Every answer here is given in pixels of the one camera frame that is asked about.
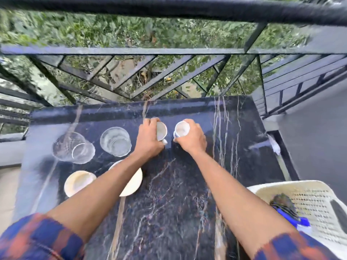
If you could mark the clear glass tumbler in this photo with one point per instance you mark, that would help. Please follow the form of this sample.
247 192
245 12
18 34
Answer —
73 148

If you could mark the green foliage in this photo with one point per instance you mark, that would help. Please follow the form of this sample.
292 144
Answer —
108 29

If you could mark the blue orange plaid shirt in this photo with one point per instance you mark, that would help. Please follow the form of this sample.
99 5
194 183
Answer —
35 238

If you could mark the person's right hand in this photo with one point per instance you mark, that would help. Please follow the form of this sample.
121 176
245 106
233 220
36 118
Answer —
192 140

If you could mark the plain white cup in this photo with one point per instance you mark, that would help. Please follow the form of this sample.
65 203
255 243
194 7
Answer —
161 130

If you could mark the person's left forearm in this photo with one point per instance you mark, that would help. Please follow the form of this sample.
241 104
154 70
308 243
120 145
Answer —
100 192

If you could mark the black metal railing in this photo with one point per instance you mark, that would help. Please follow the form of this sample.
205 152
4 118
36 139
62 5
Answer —
162 9

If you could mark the cream plastic basket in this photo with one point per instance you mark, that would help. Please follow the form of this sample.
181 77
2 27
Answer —
317 203

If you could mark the dark marble table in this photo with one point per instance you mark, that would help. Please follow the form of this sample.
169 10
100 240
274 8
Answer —
176 213

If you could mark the brown checked cloth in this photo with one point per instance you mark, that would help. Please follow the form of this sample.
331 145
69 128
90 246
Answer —
283 202

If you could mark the white spray bottle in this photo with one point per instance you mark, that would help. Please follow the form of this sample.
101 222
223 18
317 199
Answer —
294 219

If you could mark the patterned bowl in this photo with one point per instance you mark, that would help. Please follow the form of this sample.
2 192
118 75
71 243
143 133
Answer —
134 184

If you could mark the person's left hand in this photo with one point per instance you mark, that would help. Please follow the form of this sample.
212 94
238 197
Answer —
147 140

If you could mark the person's right forearm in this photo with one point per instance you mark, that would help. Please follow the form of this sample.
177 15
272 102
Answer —
238 208

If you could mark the clear drinking glass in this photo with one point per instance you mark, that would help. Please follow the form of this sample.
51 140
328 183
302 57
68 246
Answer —
115 142

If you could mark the cream cup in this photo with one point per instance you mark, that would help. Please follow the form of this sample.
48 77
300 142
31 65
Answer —
78 182

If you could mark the crumpled white paper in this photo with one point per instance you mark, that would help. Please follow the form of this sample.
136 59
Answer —
274 145

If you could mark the white mug blue flower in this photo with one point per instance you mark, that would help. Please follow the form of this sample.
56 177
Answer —
182 128

